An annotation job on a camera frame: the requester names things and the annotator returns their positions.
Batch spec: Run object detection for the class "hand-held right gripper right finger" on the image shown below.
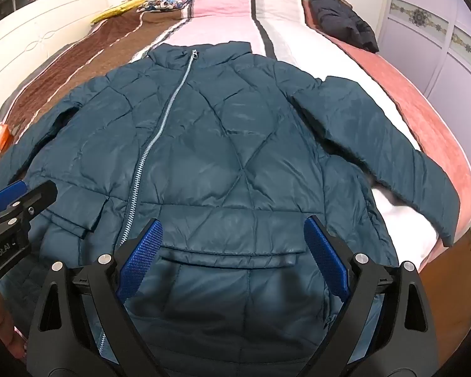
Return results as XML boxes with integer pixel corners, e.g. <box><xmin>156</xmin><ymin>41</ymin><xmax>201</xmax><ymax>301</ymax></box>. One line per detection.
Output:
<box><xmin>304</xmin><ymin>215</ymin><xmax>452</xmax><ymax>377</ymax></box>

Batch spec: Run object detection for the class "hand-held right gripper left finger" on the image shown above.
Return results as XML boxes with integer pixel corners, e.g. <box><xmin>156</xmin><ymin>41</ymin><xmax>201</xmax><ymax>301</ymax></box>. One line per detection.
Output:
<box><xmin>25</xmin><ymin>218</ymin><xmax>165</xmax><ymax>377</ymax></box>

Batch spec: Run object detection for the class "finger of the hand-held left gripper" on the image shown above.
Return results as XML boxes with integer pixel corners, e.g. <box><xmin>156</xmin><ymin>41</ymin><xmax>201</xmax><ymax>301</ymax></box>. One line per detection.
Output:
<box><xmin>0</xmin><ymin>180</ymin><xmax>27</xmax><ymax>210</ymax></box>
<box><xmin>0</xmin><ymin>181</ymin><xmax>58</xmax><ymax>230</ymax></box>

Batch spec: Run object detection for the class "teal puffer jacket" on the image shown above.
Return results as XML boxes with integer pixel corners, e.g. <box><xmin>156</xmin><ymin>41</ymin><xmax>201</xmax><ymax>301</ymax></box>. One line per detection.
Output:
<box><xmin>0</xmin><ymin>41</ymin><xmax>462</xmax><ymax>377</ymax></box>

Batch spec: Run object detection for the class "person's left hand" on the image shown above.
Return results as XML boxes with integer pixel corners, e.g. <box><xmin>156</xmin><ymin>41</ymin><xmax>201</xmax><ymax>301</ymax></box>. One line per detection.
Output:
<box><xmin>0</xmin><ymin>285</ymin><xmax>27</xmax><ymax>362</ymax></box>

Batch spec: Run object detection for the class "grey bed sheet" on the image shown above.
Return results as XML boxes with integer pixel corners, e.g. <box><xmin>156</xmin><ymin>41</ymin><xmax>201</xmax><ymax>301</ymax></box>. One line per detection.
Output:
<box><xmin>0</xmin><ymin>41</ymin><xmax>76</xmax><ymax>118</ymax></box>

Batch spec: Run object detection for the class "white bed headboard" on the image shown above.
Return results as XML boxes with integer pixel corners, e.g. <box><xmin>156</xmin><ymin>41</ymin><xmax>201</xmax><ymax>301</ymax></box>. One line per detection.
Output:
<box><xmin>0</xmin><ymin>0</ymin><xmax>111</xmax><ymax>99</ymax></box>

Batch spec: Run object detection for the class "yellow pillow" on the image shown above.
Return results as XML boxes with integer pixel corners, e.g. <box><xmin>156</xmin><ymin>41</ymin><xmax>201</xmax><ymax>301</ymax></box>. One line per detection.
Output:
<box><xmin>91</xmin><ymin>0</ymin><xmax>146</xmax><ymax>24</ymax></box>

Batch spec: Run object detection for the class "black puffer jacket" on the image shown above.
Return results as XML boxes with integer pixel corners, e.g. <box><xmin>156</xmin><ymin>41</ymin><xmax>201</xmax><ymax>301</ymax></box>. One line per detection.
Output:
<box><xmin>308</xmin><ymin>0</ymin><xmax>380</xmax><ymax>53</ymax></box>

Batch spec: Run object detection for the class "striped patchwork quilt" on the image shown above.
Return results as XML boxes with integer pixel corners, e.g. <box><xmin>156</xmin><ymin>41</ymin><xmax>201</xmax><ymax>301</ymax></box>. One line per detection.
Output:
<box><xmin>0</xmin><ymin>0</ymin><xmax>471</xmax><ymax>362</ymax></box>

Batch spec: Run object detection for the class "wardrobe with floral glass doors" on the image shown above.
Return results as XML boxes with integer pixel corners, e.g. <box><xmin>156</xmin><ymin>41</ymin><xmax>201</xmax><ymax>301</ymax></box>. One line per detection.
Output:
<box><xmin>377</xmin><ymin>0</ymin><xmax>471</xmax><ymax>115</ymax></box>

